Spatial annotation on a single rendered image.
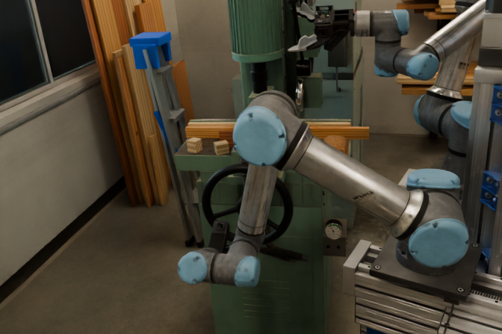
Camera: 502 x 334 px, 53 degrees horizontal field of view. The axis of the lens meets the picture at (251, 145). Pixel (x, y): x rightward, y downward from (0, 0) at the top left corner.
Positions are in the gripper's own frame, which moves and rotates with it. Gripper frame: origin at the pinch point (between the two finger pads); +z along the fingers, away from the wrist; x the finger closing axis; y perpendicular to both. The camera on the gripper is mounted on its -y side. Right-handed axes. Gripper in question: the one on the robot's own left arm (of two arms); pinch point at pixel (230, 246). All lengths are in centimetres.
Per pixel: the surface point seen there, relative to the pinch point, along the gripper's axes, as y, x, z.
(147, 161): -30, -97, 140
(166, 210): 0, -86, 149
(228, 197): -14.4, -7.1, 18.7
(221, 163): -26.0, -8.8, 12.2
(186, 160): -26.3, -21.3, 11.4
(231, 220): -6.1, -6.6, 23.3
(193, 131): -38, -24, 23
